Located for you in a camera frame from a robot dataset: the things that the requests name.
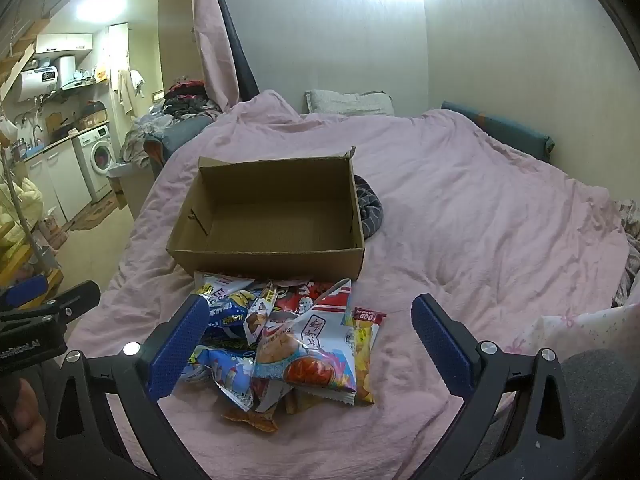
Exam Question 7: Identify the orange snack packet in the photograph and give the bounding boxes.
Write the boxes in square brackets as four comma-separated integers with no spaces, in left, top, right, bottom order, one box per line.
[221,400,279,434]

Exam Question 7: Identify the teal cushion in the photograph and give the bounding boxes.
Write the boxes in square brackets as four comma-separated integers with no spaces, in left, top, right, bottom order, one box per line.
[441,101,556,163]

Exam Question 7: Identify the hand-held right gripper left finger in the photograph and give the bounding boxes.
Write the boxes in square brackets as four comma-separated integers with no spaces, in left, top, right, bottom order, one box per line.
[42,295,211,480]

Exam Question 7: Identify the white crumpled cloth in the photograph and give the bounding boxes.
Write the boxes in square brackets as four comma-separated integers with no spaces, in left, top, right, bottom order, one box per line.
[122,112,173,168]

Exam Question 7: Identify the white pillow with pink bows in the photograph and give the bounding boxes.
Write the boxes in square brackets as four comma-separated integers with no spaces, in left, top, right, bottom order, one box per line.
[500,302,640,361]

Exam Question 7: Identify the white kitchen base cabinet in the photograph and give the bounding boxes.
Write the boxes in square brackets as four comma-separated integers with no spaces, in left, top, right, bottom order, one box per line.
[25,147,93,226]

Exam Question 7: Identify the white and red snack packet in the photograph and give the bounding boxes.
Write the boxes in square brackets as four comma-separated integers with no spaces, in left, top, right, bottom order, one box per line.
[254,310,358,406]

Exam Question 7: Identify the dark curtain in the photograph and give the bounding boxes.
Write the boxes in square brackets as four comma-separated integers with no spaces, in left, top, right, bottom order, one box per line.
[206,0,260,103]

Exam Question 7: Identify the white washing machine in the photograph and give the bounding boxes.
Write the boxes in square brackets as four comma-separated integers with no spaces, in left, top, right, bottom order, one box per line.
[72,125,115,203]

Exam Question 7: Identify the yellow chips packet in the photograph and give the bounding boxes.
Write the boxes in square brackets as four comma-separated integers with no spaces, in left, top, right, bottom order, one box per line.
[342,308,387,406]

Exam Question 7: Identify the pile of dark clothes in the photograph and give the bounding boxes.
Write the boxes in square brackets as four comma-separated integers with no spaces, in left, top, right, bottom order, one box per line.
[150,77,223,121]

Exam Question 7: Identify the blue and white snack packet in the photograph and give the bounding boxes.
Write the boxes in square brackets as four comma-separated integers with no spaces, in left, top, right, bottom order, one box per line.
[182,345,257,412]

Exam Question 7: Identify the white hanging towel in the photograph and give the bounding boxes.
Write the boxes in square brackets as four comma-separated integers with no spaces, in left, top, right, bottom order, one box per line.
[117,69,146,116]

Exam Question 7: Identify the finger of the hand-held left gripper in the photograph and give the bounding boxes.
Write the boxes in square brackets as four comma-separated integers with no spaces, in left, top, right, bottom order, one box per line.
[0,275,53,313]
[0,280,101,333]

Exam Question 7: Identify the brown floor mat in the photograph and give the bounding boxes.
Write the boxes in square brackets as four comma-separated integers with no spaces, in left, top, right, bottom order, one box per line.
[70,195,126,233]

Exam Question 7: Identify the wooden staircase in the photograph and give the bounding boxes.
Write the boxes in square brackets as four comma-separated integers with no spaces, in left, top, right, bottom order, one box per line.
[0,17,51,103]

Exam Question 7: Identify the person's left hand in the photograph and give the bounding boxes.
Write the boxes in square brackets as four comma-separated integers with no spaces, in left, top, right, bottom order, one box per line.
[12,377,48,466]

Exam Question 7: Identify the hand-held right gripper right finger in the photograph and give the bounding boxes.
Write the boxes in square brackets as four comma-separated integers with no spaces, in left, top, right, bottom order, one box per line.
[411,294,578,480]

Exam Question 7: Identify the yellow quilt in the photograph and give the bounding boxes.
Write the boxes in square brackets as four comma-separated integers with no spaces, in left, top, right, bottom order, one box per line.
[0,177,43,261]

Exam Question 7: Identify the small brown snack packet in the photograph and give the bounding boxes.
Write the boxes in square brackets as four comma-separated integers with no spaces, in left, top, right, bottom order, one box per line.
[243,282,279,346]

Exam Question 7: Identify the blue cartoon snack packet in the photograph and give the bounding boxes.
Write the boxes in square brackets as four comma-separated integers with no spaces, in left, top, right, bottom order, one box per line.
[194,271,261,341]

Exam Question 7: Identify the white water heater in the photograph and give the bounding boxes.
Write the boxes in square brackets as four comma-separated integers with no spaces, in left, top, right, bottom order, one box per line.
[19,65,60,102]

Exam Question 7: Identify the brown carton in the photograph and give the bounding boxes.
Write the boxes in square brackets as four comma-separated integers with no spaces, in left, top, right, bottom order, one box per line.
[75,100,108,131]

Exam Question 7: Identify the grey striped cloth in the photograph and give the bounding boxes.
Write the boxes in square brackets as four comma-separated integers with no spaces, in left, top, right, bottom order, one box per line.
[354,175,385,240]

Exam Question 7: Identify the pink hanging sheet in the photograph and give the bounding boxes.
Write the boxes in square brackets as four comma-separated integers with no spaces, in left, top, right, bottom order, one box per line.
[192,0,241,111]

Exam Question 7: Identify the floral pillow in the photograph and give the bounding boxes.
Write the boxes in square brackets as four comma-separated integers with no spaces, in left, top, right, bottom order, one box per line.
[612,197,640,306]

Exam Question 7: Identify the white wall cabinet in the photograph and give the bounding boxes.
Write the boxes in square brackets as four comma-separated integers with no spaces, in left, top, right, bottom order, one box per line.
[35,33,94,55]

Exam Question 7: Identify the cardboard box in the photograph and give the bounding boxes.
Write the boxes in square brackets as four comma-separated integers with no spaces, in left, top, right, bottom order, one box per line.
[166,146,366,283]

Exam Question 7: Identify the metal clothes rack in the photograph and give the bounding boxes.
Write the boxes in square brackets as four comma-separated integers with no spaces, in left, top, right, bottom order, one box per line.
[0,155,61,273]

